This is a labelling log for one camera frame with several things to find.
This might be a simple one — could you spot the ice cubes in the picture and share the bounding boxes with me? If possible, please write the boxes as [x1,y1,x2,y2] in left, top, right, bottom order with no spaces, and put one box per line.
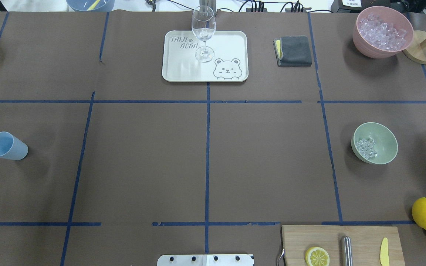
[355,138,378,160]

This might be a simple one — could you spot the green bowl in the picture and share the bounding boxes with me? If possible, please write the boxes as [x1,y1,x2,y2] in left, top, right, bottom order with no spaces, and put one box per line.
[351,122,398,165]

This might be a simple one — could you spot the light blue plastic cup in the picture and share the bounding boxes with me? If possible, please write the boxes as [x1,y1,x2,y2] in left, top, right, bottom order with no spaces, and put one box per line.
[0,132,28,161]

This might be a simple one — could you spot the blue bowl with fork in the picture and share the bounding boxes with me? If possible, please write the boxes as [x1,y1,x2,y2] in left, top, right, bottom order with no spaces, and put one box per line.
[66,0,116,12]

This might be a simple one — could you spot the pink bowl of ice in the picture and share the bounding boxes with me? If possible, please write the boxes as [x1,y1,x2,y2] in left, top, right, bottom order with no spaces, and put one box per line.
[353,6,413,58]

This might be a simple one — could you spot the cream bear tray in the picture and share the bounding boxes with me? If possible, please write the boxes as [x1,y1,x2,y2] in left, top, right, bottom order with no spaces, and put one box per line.
[162,30,249,82]

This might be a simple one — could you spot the clear wine glass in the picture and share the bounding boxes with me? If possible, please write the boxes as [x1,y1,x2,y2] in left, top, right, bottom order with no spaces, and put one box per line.
[191,5,216,62]

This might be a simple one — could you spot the grey yellow folded cloth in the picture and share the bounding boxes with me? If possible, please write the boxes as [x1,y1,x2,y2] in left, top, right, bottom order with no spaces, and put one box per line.
[274,35,312,67]

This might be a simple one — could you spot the lemon half slice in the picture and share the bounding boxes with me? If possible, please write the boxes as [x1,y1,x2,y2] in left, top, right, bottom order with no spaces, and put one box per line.
[304,246,330,266]

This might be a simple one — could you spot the steel muddler black cap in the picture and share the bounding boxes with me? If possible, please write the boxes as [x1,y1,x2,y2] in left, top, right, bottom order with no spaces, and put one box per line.
[341,236,353,266]

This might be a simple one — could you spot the yellow plastic fork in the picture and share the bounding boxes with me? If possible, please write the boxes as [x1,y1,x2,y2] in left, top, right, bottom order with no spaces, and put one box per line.
[87,0,100,11]

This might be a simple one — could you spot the wooden cutting board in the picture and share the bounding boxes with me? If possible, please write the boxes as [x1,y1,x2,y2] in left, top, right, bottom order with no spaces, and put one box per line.
[282,225,405,266]

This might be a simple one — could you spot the yellow plastic knife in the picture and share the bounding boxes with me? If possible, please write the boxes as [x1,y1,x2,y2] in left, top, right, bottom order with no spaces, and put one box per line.
[380,237,389,266]

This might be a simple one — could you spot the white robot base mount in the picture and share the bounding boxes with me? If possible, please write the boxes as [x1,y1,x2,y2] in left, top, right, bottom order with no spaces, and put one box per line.
[157,254,255,266]

